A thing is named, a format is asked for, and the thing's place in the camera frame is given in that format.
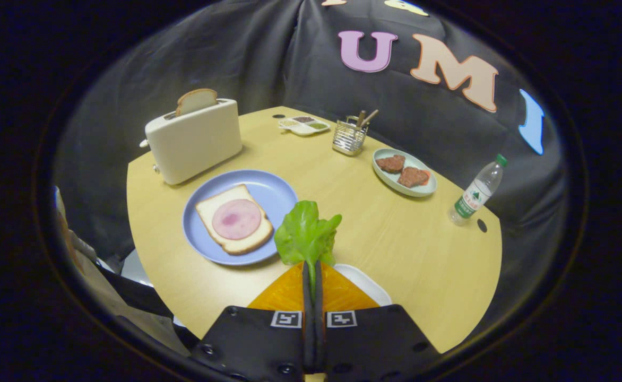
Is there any wire utensil holder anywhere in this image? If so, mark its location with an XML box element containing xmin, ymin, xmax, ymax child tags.
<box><xmin>332</xmin><ymin>116</ymin><xmax>368</xmax><ymax>157</ymax></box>

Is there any white toaster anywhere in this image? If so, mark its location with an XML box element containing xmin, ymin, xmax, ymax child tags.
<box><xmin>140</xmin><ymin>98</ymin><xmax>243</xmax><ymax>186</ymax></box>

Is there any person's beige clothing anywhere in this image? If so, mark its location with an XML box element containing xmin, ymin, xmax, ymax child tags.
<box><xmin>54</xmin><ymin>186</ymin><xmax>191</xmax><ymax>357</ymax></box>

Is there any pale green plate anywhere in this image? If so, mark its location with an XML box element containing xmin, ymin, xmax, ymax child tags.
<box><xmin>372</xmin><ymin>148</ymin><xmax>438</xmax><ymax>198</ymax></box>

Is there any pink ham slice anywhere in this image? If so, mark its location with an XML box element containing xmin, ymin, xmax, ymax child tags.
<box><xmin>212</xmin><ymin>199</ymin><xmax>262</xmax><ymax>241</ymax></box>

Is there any black backdrop cloth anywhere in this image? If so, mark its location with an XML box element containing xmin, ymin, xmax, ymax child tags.
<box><xmin>54</xmin><ymin>0</ymin><xmax>569</xmax><ymax>345</ymax></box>

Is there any bread slice under ham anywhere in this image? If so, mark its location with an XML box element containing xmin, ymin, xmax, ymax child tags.
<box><xmin>195</xmin><ymin>184</ymin><xmax>274</xmax><ymax>256</ymax></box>

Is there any blue round plate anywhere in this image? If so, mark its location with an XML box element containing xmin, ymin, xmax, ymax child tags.
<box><xmin>182</xmin><ymin>169</ymin><xmax>299</xmax><ymax>266</ymax></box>

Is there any green lettuce leaf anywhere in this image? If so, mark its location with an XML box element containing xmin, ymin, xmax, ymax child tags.
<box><xmin>274</xmin><ymin>200</ymin><xmax>343</xmax><ymax>298</ymax></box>

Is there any white square plate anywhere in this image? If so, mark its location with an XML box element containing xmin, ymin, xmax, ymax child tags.
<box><xmin>332</xmin><ymin>264</ymin><xmax>393</xmax><ymax>307</ymax></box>

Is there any plain bread slice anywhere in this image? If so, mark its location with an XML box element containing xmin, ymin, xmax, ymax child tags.
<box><xmin>176</xmin><ymin>89</ymin><xmax>219</xmax><ymax>117</ymax></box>

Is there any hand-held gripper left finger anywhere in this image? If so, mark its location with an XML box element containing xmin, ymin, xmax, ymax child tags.
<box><xmin>189</xmin><ymin>260</ymin><xmax>315</xmax><ymax>382</ymax></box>

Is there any brown meat patty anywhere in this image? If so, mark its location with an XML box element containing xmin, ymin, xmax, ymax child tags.
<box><xmin>376</xmin><ymin>155</ymin><xmax>405</xmax><ymax>174</ymax></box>
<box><xmin>398</xmin><ymin>167</ymin><xmax>430</xmax><ymax>188</ymax></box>

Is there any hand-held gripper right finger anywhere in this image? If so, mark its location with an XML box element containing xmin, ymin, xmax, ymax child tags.
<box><xmin>314</xmin><ymin>260</ymin><xmax>442</xmax><ymax>382</ymax></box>

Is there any clear water bottle green cap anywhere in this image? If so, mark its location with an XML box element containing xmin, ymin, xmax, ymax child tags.
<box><xmin>448</xmin><ymin>154</ymin><xmax>509</xmax><ymax>227</ymax></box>

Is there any white divided condiment dish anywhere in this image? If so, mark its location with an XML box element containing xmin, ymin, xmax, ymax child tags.
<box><xmin>279</xmin><ymin>116</ymin><xmax>331</xmax><ymax>137</ymax></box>

